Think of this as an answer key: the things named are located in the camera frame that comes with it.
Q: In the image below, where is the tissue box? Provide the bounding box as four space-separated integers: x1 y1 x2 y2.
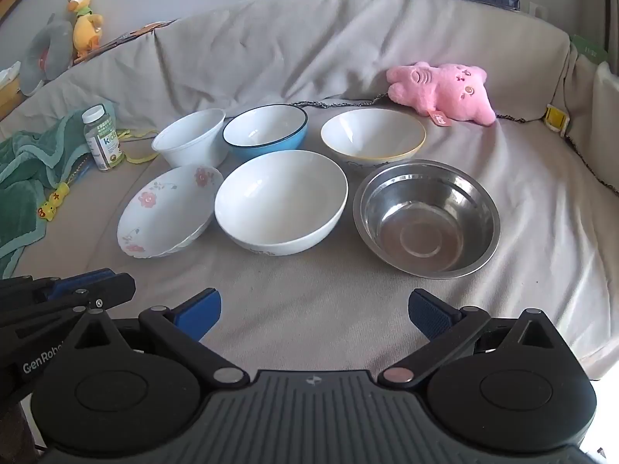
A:
0 62 24 121

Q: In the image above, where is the stainless steel bowl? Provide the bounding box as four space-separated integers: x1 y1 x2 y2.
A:
353 159 501 280

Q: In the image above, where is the white cushion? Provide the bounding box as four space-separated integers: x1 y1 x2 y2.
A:
566 51 619 184

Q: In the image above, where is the yellow toy keychain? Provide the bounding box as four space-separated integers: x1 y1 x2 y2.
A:
36 181 68 223

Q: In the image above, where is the large white bowl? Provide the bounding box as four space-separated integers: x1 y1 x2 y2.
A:
214 150 349 256

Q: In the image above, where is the green card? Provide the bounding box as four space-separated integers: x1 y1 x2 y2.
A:
569 34 609 61

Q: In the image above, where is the pink plush toy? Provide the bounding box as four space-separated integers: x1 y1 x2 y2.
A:
386 61 498 129

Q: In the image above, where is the floral white bowl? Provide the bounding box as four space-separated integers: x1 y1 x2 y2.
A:
117 164 217 258

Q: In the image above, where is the yellow ribbon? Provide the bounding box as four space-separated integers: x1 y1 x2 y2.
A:
117 127 159 164

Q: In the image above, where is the yellow rimmed white bowl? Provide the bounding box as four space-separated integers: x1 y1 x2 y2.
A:
320 109 427 167

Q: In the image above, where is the blue bowl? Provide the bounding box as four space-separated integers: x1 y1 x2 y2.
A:
222 104 309 159

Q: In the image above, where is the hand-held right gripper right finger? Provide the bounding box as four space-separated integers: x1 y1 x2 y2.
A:
378 288 563 390

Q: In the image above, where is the small yellow box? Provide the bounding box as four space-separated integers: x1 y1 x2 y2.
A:
544 105 569 132

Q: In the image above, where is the grey plush toy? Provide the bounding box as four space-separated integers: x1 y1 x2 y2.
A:
19 14 75 97

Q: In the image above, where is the yellow duck plush toy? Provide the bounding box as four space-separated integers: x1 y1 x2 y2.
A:
67 0 104 59

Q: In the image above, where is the green towel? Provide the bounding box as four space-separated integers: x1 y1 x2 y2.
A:
0 101 121 276

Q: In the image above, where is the thin book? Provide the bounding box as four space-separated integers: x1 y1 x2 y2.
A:
72 20 177 65

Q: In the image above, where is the small white bowl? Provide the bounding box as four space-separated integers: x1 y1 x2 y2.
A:
152 109 228 169

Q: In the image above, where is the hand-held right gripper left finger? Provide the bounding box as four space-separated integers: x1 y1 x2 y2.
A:
62 288 250 390

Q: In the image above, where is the clear bottle white cap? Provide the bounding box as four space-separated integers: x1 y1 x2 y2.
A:
81 104 121 172

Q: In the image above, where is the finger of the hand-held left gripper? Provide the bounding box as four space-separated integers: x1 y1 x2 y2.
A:
0 299 105 336
0 268 137 308

